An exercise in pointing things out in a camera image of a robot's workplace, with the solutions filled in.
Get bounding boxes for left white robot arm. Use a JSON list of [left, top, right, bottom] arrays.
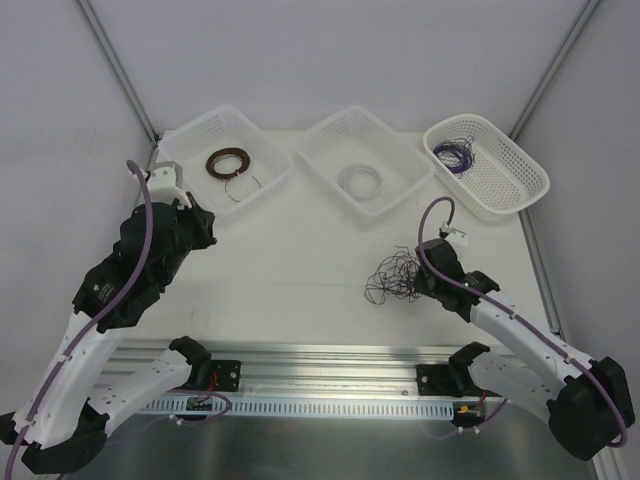
[[1, 202, 216, 475]]

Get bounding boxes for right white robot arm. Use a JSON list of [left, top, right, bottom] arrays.
[[414, 238, 635, 461]]

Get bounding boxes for left white perforated basket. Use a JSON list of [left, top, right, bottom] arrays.
[[159, 106, 294, 220]]

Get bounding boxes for white perforated basket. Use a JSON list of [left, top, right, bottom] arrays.
[[296, 106, 435, 230], [159, 106, 294, 220], [423, 113, 550, 222]]

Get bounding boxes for right white perforated basket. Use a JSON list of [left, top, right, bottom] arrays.
[[423, 113, 550, 222]]

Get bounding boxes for middle white perforated basket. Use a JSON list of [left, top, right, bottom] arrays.
[[296, 106, 435, 230]]

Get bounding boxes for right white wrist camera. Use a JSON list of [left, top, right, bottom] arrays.
[[439, 223, 469, 249]]

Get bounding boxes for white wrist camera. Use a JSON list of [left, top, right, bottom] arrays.
[[146, 161, 192, 208], [439, 223, 469, 249]]

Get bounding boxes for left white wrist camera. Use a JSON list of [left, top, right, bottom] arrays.
[[146, 161, 192, 208]]

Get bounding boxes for brown wire coil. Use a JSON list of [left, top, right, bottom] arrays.
[[205, 148, 263, 203]]

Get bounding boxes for purple wire coil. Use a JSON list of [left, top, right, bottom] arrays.
[[431, 134, 476, 177]]

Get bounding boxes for white wire coil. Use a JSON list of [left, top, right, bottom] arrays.
[[338, 164, 381, 202]]

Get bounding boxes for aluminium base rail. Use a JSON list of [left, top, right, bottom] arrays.
[[89, 339, 521, 401]]

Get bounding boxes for slotted white cable duct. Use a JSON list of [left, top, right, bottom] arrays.
[[141, 395, 454, 421]]

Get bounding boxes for left aluminium frame post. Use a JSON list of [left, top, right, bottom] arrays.
[[73, 0, 160, 146]]

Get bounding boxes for aluminium frame post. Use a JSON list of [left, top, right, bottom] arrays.
[[508, 0, 603, 142], [73, 0, 160, 146]]

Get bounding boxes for right aluminium frame post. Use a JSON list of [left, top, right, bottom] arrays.
[[508, 0, 603, 142]]

